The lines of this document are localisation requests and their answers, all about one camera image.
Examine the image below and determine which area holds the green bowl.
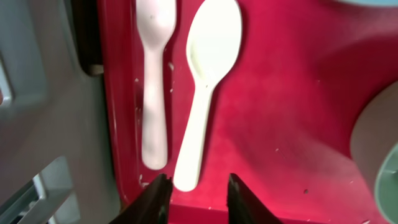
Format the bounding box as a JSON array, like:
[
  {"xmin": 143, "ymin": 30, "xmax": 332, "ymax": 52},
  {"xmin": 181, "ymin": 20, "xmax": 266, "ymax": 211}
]
[{"xmin": 350, "ymin": 82, "xmax": 397, "ymax": 223}]

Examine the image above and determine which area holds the grey dishwasher rack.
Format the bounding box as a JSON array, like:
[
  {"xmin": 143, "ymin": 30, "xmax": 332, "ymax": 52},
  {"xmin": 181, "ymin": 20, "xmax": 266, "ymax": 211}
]
[{"xmin": 1, "ymin": 0, "xmax": 120, "ymax": 223}]

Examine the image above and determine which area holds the red plastic tray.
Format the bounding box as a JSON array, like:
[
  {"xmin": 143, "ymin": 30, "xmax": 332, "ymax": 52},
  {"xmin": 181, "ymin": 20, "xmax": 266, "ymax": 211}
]
[{"xmin": 97, "ymin": 0, "xmax": 397, "ymax": 223}]

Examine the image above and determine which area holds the light blue plate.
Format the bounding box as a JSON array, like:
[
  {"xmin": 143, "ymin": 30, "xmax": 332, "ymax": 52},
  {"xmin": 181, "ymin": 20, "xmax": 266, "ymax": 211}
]
[{"xmin": 338, "ymin": 0, "xmax": 397, "ymax": 7}]

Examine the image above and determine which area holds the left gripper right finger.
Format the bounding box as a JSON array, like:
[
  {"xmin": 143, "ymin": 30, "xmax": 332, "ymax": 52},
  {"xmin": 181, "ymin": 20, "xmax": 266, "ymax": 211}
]
[{"xmin": 227, "ymin": 173, "xmax": 282, "ymax": 224}]

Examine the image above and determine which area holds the white plastic spoon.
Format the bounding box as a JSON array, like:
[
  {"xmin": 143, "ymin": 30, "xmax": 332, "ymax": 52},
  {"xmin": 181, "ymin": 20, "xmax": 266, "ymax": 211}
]
[{"xmin": 174, "ymin": 0, "xmax": 243, "ymax": 192}]

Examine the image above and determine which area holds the white plastic fork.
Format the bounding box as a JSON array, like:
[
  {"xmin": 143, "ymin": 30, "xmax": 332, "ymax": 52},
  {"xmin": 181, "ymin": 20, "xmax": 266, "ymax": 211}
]
[{"xmin": 136, "ymin": 0, "xmax": 177, "ymax": 170}]

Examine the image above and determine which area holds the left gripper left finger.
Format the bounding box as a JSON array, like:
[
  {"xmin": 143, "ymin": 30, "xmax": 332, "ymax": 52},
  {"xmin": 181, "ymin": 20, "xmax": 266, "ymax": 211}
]
[{"xmin": 109, "ymin": 174, "xmax": 173, "ymax": 224}]

